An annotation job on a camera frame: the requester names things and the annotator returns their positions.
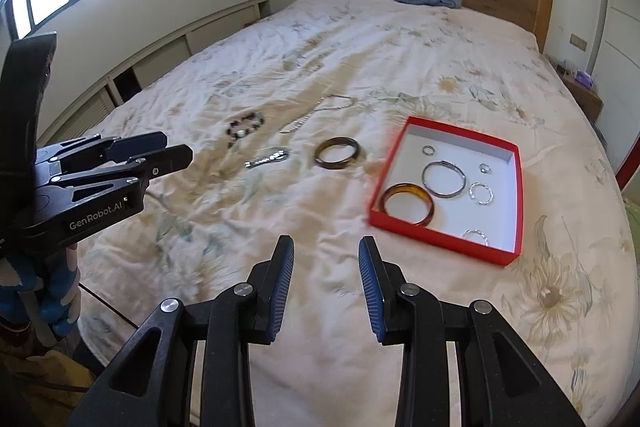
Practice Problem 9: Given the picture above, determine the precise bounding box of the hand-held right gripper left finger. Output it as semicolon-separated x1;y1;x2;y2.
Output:
67;234;296;427

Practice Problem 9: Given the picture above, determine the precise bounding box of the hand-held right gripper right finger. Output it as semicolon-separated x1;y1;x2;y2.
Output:
357;236;586;427

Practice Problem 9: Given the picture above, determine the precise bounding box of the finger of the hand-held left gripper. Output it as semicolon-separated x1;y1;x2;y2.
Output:
37;145;194;202
35;132;168;172

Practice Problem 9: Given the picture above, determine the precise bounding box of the red cardboard box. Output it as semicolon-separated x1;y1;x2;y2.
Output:
369;116;524;267

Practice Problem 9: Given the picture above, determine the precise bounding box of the amber bangle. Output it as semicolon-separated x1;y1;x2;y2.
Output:
382;183;436;226

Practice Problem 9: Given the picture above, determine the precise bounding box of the twisted silver bracelet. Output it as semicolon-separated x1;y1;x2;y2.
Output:
461;228;490;248
468;182;495;206

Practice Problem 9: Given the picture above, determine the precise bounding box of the large silver bangle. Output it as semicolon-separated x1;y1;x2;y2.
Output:
421;161;467;198

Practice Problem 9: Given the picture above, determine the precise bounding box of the person's left hand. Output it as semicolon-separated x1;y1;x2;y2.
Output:
0;244;82;348

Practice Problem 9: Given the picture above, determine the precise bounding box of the dark green bangle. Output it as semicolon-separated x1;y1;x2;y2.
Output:
314;137;361;169

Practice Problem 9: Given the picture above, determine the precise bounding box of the yellow cloth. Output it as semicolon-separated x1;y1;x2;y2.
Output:
0;347;96;427

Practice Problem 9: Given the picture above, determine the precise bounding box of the wooden nightstand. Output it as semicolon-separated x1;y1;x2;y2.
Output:
552;57;603;122

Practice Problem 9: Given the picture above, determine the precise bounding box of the small blue blanket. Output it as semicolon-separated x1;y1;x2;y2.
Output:
395;0;462;9

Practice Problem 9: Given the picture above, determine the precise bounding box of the white wardrobe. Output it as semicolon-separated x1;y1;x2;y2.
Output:
590;0;640;142

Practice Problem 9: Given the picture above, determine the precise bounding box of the dark beaded bracelet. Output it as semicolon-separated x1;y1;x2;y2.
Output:
226;113;266;148

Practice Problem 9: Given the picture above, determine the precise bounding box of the low white wall cabinet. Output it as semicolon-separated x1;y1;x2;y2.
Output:
35;0;273;142

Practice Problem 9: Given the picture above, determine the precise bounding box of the silver link bracelet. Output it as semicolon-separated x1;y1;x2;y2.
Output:
245;148;292;168

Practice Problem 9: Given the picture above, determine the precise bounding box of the silver chain necklace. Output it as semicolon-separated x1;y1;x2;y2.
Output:
279;94;355;134

